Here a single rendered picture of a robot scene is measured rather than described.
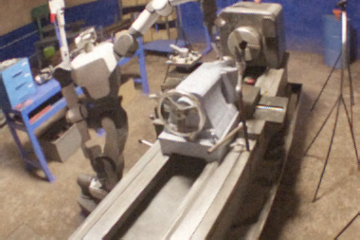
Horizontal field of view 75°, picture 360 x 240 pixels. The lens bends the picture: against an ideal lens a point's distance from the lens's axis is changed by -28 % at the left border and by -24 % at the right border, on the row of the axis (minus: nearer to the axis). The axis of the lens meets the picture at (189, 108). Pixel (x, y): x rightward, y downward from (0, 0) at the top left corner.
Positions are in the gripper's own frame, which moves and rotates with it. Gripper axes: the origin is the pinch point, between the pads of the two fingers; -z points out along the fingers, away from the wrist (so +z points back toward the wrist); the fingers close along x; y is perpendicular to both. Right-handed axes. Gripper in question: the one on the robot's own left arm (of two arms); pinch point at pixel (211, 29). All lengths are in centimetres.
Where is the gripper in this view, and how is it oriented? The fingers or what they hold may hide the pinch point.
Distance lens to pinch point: 163.4
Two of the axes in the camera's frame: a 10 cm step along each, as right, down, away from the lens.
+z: -1.2, -8.8, -4.6
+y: 8.7, 1.3, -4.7
